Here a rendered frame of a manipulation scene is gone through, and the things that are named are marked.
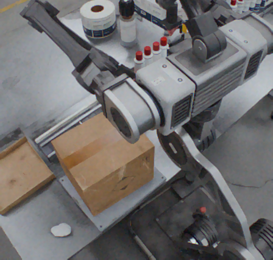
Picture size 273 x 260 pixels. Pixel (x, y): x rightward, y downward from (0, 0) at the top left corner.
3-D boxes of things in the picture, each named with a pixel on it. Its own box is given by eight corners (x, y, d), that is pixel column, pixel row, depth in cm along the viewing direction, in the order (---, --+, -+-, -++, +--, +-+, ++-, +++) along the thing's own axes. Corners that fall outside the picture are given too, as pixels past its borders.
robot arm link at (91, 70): (91, 89, 90) (104, 75, 89) (73, 69, 95) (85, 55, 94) (108, 99, 98) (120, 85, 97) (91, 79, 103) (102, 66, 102)
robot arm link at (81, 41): (28, 25, 111) (47, 2, 109) (25, 20, 115) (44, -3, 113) (105, 80, 142) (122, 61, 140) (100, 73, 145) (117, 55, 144)
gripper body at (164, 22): (159, 24, 163) (159, 12, 157) (173, 16, 166) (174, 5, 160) (168, 30, 160) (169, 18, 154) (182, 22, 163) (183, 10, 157)
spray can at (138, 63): (139, 77, 170) (138, 47, 153) (147, 82, 168) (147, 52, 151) (132, 83, 168) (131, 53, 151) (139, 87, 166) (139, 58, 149)
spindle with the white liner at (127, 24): (129, 35, 190) (127, -8, 165) (139, 42, 186) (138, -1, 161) (117, 42, 186) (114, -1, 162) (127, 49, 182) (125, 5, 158)
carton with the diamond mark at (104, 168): (122, 140, 152) (117, 102, 130) (153, 178, 140) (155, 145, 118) (64, 174, 142) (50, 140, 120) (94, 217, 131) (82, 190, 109)
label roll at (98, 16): (81, 22, 199) (77, 3, 187) (112, 15, 202) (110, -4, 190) (86, 41, 188) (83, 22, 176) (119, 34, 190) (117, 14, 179)
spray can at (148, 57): (148, 72, 172) (148, 42, 155) (155, 78, 169) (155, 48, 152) (140, 77, 170) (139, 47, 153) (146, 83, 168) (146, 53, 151)
